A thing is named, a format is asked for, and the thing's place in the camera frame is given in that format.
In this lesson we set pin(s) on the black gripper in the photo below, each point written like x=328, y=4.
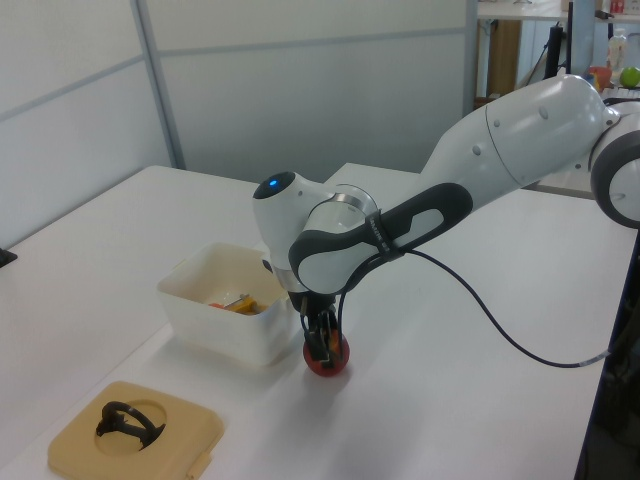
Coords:
x=320, y=307

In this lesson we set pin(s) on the red apple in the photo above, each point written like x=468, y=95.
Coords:
x=327, y=369

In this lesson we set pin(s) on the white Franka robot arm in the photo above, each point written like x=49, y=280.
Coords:
x=525, y=130

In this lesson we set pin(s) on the white plastic container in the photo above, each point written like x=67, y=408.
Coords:
x=225, y=335

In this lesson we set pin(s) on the orange peeler tool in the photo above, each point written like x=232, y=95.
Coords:
x=245, y=305

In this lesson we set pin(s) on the tan plastic lid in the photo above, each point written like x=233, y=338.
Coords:
x=80, y=445

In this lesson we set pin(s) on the wooden cabinet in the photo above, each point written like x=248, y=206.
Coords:
x=505, y=60

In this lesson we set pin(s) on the black flat object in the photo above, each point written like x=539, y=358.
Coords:
x=6, y=257

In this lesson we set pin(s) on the black monitor stand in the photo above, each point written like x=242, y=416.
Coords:
x=560, y=45

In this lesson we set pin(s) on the green apple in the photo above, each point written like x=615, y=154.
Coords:
x=630, y=77

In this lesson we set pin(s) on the clear plastic bottle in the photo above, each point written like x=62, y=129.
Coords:
x=618, y=50

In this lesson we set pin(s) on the grey partition end post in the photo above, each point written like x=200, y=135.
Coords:
x=470, y=55

